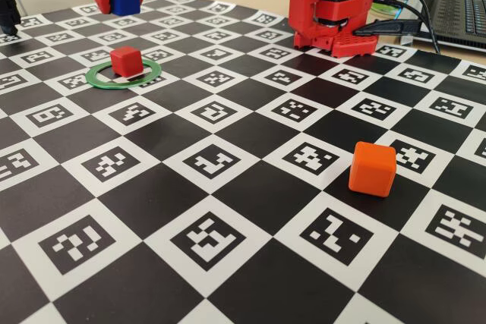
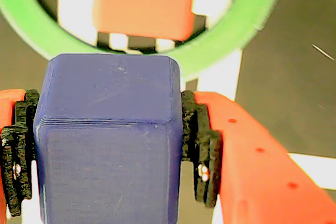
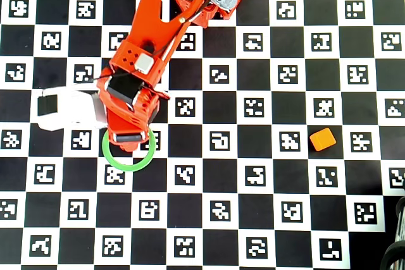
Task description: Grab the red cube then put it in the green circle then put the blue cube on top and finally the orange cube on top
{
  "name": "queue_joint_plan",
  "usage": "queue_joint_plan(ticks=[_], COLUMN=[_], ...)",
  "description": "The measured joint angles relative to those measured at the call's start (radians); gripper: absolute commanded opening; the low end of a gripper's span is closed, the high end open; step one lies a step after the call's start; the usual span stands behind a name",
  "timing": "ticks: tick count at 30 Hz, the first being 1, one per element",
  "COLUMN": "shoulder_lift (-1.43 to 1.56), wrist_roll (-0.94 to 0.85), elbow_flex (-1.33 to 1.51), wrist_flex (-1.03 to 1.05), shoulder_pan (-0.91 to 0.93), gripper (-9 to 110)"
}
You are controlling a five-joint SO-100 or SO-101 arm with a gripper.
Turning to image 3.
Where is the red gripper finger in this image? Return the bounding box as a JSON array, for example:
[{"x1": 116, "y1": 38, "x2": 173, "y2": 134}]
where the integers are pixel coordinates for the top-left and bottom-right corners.
[{"x1": 121, "y1": 141, "x2": 140, "y2": 153}]

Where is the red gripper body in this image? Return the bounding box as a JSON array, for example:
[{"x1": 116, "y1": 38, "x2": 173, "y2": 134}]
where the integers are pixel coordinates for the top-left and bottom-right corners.
[{"x1": 96, "y1": 79, "x2": 171, "y2": 144}]

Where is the orange cube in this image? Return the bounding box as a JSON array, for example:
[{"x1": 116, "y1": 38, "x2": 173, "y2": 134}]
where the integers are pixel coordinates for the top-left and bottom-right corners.
[{"x1": 309, "y1": 127, "x2": 336, "y2": 152}]

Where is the white square connector block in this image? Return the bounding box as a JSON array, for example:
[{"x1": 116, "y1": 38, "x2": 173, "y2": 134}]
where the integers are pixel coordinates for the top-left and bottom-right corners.
[{"x1": 134, "y1": 54, "x2": 155, "y2": 74}]

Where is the black white marker checkerboard mat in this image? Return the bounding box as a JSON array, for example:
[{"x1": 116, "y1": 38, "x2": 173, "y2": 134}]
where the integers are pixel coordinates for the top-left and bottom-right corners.
[{"x1": 0, "y1": 0, "x2": 405, "y2": 270}]

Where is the black tripod stand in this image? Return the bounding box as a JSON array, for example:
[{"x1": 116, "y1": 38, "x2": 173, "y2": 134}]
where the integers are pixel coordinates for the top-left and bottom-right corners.
[{"x1": 379, "y1": 195, "x2": 405, "y2": 270}]

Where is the green flat ring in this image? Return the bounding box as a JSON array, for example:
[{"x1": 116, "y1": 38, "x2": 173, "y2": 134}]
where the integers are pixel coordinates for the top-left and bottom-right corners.
[{"x1": 102, "y1": 127, "x2": 157, "y2": 173}]

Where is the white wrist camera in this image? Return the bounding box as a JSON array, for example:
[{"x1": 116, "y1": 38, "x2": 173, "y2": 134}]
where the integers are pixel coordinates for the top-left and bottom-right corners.
[{"x1": 36, "y1": 86, "x2": 107, "y2": 132}]

